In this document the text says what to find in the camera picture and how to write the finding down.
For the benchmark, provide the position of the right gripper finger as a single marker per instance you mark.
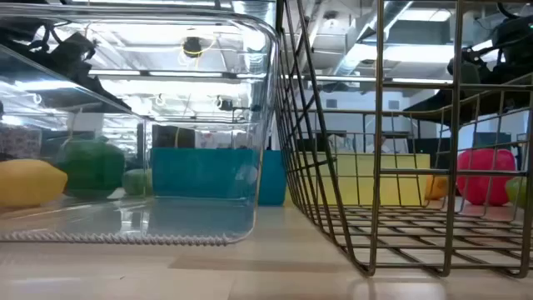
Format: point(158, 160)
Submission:
point(441, 109)

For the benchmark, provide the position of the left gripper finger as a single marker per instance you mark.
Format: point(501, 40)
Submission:
point(102, 87)

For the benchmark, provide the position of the green bell pepper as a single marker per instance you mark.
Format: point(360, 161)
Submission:
point(91, 168)

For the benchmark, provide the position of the red bell pepper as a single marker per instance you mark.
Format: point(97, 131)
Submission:
point(479, 187)

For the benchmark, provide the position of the yellow lemon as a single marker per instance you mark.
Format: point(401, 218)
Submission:
point(29, 183)

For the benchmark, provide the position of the clear plastic bin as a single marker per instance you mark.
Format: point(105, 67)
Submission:
point(104, 238)

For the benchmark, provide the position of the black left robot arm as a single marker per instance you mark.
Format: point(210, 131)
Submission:
point(25, 37)

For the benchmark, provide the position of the dark brown cabinet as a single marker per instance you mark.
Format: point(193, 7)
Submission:
point(170, 137)

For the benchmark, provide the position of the yellow wooden cutting board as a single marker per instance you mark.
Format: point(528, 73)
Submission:
point(404, 189)

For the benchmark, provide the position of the patterned fabric box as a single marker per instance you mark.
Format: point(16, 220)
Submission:
point(18, 141)

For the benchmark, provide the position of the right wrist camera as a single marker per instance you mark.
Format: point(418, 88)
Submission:
point(468, 73)

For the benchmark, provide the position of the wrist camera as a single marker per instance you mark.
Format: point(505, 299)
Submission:
point(71, 52)
point(468, 73)

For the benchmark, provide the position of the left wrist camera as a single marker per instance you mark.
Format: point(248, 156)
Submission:
point(71, 52)

